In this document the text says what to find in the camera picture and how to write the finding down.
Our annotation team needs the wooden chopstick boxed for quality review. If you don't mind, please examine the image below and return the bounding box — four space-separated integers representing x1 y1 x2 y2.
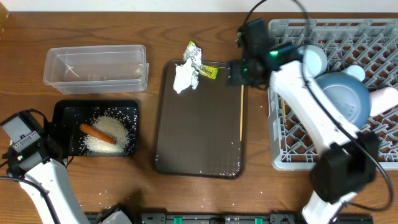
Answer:
282 99 286 124
239 85 244 141

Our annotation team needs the orange carrot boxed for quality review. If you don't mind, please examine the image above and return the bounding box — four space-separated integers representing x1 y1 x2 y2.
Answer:
80 123 116 145

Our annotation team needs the yellow snack packet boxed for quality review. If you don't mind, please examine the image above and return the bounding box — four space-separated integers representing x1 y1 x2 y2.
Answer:
199 64 218 80

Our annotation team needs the pile of white rice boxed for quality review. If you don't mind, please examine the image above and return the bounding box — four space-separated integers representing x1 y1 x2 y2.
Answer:
74 106 138 156

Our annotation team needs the light blue bowl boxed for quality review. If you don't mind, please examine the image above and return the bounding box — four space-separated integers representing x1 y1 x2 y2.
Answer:
298 45 327 77

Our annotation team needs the silver foil wrapper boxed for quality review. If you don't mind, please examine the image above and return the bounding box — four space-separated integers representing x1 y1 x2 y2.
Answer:
183 41 202 67

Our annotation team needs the white napkin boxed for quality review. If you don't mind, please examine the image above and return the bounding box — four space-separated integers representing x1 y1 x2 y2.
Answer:
173 58 199 94

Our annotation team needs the dark blue plate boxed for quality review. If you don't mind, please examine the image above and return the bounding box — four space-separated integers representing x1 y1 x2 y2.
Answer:
315 72 371 128

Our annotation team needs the light blue cup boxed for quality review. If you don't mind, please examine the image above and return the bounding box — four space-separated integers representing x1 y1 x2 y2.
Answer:
342 65 366 82

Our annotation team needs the white pink cup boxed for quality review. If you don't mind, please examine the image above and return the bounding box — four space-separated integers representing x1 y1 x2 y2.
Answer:
370 87 398 117

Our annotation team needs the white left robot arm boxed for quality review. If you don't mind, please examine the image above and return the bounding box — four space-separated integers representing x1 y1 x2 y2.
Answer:
1 117 90 223

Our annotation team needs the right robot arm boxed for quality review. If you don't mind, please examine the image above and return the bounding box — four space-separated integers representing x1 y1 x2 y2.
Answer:
226 43 380 223

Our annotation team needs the grey dishwasher rack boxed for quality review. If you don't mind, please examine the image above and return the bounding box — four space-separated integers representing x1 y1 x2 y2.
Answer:
268 19 397 171

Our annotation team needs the black rectangular tray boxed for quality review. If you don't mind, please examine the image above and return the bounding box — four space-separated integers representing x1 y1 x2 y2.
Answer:
52 100 139 156

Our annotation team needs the brown serving tray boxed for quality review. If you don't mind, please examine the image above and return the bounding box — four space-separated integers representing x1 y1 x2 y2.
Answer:
152 60 248 179

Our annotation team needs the clear plastic bin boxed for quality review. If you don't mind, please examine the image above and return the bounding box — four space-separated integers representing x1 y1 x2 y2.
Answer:
43 45 149 95

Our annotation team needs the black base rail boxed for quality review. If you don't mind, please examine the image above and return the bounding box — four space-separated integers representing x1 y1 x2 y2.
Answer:
86 213 374 224

